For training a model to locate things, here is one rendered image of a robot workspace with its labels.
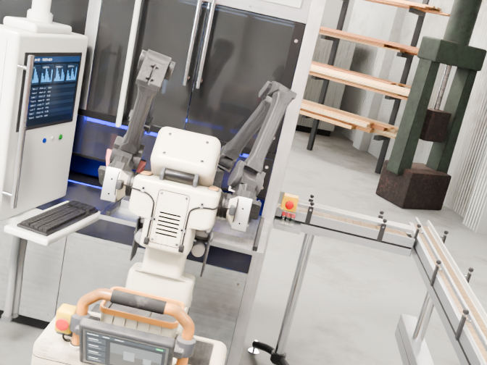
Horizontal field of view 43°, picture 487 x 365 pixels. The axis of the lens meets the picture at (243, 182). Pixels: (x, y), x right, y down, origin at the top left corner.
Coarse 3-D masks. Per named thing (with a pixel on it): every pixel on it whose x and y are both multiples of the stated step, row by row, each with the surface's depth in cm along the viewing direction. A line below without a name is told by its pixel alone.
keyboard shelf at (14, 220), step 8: (16, 216) 257; (24, 216) 259; (32, 216) 259; (96, 216) 276; (16, 224) 248; (72, 224) 261; (80, 224) 263; (88, 224) 270; (8, 232) 244; (16, 232) 243; (24, 232) 243; (32, 232) 243; (56, 232) 248; (64, 232) 252; (72, 232) 258; (32, 240) 242; (40, 240) 241; (48, 240) 241; (56, 240) 246
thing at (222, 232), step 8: (216, 224) 275; (224, 224) 277; (256, 224) 287; (216, 232) 257; (224, 232) 267; (232, 232) 269; (240, 232) 271; (248, 232) 273; (256, 232) 271; (224, 240) 257; (232, 240) 257; (240, 240) 257; (248, 240) 256
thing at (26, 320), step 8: (72, 176) 304; (80, 176) 306; (88, 176) 309; (88, 184) 298; (96, 184) 300; (0, 312) 325; (16, 320) 325; (24, 320) 325; (32, 320) 324; (40, 320) 324
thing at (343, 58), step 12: (324, 48) 1048; (348, 48) 1056; (312, 60) 1051; (324, 60) 1055; (336, 60) 1059; (348, 60) 1062; (312, 84) 1064; (336, 84) 1071; (312, 96) 1070; (336, 96) 1078; (336, 108) 1085; (300, 120) 1079; (312, 120) 1083; (324, 132) 1098
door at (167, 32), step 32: (128, 0) 275; (160, 0) 274; (192, 0) 272; (128, 32) 278; (160, 32) 277; (96, 64) 283; (192, 64) 279; (96, 96) 287; (128, 96) 286; (160, 96) 284
